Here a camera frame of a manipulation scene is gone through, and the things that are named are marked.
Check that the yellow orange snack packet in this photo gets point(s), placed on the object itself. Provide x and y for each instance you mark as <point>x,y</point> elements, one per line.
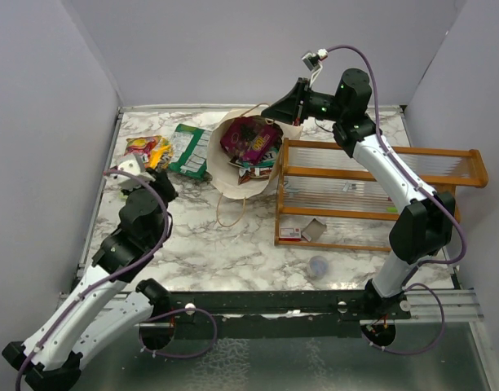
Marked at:
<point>161,154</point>

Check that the dark green snack bag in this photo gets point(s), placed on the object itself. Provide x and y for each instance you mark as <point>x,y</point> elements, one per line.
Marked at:
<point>189,145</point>

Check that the wooden tiered rack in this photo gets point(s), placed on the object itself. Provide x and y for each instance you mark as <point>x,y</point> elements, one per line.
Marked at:
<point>319,180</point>

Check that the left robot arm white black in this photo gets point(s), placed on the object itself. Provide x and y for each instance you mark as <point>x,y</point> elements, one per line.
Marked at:
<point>54,356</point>

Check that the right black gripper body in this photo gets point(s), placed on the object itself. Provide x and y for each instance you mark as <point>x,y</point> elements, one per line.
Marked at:
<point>312,103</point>

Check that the grey open small carton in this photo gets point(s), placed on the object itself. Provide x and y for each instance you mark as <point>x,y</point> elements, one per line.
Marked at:
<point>313,230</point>

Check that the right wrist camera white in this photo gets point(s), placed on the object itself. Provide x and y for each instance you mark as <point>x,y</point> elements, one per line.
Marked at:
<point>313,61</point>

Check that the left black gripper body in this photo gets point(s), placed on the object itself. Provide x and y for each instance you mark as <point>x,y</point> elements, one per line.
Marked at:
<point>167,191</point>

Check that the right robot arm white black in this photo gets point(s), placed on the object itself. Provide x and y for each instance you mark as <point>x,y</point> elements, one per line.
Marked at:
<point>425,221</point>

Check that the aluminium frame rail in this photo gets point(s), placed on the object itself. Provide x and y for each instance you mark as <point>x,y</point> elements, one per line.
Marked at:
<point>105,309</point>

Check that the red white small box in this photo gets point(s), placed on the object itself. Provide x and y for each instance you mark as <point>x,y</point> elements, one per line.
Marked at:
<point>290,234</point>

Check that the purple snack packet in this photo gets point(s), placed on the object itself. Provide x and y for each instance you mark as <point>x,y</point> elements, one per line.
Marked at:
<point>249,138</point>

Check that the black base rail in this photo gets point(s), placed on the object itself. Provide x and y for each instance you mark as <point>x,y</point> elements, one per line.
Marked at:
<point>188,324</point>

